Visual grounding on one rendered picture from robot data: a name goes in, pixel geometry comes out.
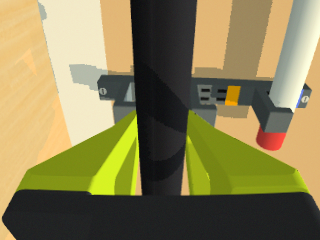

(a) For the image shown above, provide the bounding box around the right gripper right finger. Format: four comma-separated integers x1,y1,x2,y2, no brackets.
185,110,310,195

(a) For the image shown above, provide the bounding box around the white tube with red ends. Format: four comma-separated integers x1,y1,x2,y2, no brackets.
256,0,320,151

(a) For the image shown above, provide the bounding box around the black metal bar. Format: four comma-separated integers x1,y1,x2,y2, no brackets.
130,0,197,195

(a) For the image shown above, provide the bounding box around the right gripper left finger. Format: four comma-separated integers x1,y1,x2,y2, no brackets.
15,110,139,195

